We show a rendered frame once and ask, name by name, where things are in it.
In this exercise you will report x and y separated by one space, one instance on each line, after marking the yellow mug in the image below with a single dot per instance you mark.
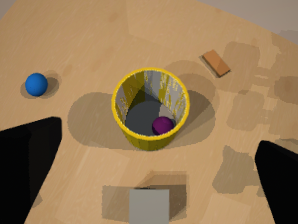
142 96

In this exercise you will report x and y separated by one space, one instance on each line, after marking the blue ball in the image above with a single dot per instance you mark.
36 84

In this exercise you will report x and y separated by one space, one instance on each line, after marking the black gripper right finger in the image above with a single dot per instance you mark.
278 171

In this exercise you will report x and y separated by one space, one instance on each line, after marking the purple ball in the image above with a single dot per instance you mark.
162 125

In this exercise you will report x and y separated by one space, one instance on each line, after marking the grey cube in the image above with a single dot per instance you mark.
149 206

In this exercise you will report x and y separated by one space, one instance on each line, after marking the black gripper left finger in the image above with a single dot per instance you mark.
26 156

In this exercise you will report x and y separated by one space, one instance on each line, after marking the small orange flat block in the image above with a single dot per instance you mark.
218 65

